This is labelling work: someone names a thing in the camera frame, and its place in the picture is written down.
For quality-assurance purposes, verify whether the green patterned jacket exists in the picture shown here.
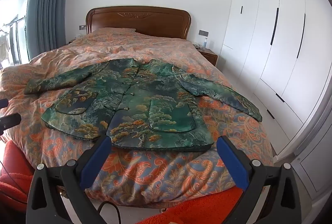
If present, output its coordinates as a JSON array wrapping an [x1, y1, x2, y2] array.
[[24, 58, 263, 153]]

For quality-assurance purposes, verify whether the white wardrobe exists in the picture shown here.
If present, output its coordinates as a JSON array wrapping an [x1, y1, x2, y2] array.
[[220, 0, 332, 156]]

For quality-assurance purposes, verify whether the orange paisley quilt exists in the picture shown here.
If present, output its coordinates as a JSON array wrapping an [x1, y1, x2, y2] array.
[[0, 28, 274, 208]]

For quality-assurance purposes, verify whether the wooden nightstand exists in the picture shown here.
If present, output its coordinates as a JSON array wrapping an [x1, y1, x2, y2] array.
[[196, 47, 218, 67]]

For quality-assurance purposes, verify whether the paisley pillow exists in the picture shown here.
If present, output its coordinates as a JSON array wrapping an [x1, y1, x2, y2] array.
[[91, 28, 137, 36]]

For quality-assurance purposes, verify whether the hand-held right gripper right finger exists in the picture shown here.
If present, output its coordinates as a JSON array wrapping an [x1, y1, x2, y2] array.
[[217, 136, 309, 224]]

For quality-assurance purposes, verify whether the wooden headboard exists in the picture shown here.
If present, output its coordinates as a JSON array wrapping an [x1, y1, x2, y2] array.
[[86, 6, 192, 40]]

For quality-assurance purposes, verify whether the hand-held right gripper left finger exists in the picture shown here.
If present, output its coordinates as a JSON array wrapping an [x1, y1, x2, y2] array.
[[26, 134, 112, 224]]

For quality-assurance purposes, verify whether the glass balcony door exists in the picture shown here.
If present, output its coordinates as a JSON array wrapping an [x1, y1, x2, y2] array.
[[0, 0, 35, 69]]

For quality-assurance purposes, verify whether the white door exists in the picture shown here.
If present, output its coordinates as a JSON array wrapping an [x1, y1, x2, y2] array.
[[272, 76, 332, 224]]

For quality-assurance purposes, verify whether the grey-blue curtain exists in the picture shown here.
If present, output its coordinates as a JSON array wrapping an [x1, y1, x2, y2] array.
[[25, 0, 72, 60]]

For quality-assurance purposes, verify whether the black cable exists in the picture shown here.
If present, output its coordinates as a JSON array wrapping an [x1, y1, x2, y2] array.
[[97, 201, 123, 224]]

